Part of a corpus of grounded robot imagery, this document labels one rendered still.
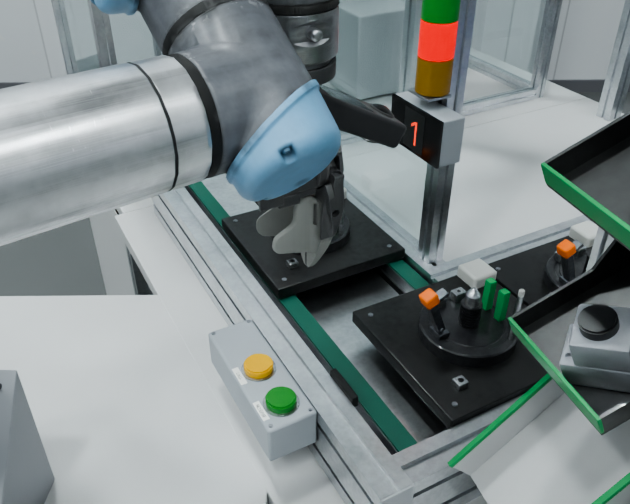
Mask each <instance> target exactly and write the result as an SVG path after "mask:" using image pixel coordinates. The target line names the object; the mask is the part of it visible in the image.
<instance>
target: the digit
mask: <svg viewBox="0 0 630 504"><path fill-rule="evenodd" d="M424 124H425V117H424V116H423V115H421V114H419V113H418V112H416V111H414V110H413V109H411V108H409V107H407V106H406V107H405V119H404V125H405V126H406V131H405V133H404V135H403V144H405V145H406V146H408V147H409V148H410V149H412V150H413V151H415V152H416V153H418V154H419V155H421V154H422V144H423V134H424Z"/></svg>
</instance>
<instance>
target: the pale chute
mask: <svg viewBox="0 0 630 504"><path fill-rule="evenodd" d="M447 463H448V465H449V466H450V467H451V468H453V467H454V468H456V469H458V470H460V471H462V472H464V473H466V474H468V475H470V476H471V478H472V479H473V481H474V482H475V484H476V486H477V487H478V489H479V491H480V492H481V494H482V495H483V497H484V499H485V500H486V502H487V503H488V504H630V419H629V420H628V421H626V422H624V423H623V424H621V425H619V426H618V427H616V428H614V429H612V430H611V431H609V432H607V433H606V434H604V435H601V434H600V433H599V432H598V431H597V430H596V429H595V427H594V426H593V425H592V424H591V423H590V422H589V420H588V419H587V418H586V417H585V416H584V415H583V413H582V412H581V411H580V410H579V409H578V408H577V407H576V405H575V404H574V403H573V402H572V401H571V400H570V398H569V397H568V396H567V395H566V394H565V393H564V391H563V390H562V389H561V388H560V387H559V386H558V384H557V383H556V382H555V381H554V380H553V379H552V377H551V376H550V375H549V374H548V373H547V374H546V375H545V376H544V377H543V378H541V379H540V380H539V381H538V382H537V383H536V384H535V385H534V386H532V387H531V388H530V389H529V390H528V391H527V392H526V393H525V394H524V395H522V396H521V397H520V398H519V399H518V400H517V401H516V402H515V403H513V404H512V405H511V406H510V407H509V408H508V409H507V410H506V411H505V412H503V413H502V414H501V415H500V416H499V417H498V418H497V419H496V420H494V421H493V422H492V423H491V424H490V425H489V426H488V427H487V428H486V429H484V430H483V431H482V432H481V433H480V434H479V435H478V436H477V437H475V438H474V439H473V440H472V441H471V442H470V443H469V444H468V445H466V446H465V447H464V448H463V449H462V450H461V451H460V452H459V453H458V454H456V455H455V456H454V457H453V458H452V459H451V460H450V461H449V462H447Z"/></svg>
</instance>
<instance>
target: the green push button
mask: <svg viewBox="0 0 630 504"><path fill-rule="evenodd" d="M265 401H266V407H267V408H268V409H269V410H270V411H271V412H273V413H277V414H284V413H288V412H290V411H292V410H293V409H294V408H295V406H296V403H297V397H296V393H295V392H294V391H293V390H292V389H291V388H288V387H284V386H279V387H275V388H272V389H271V390H269V391H268V392H267V394H266V397H265Z"/></svg>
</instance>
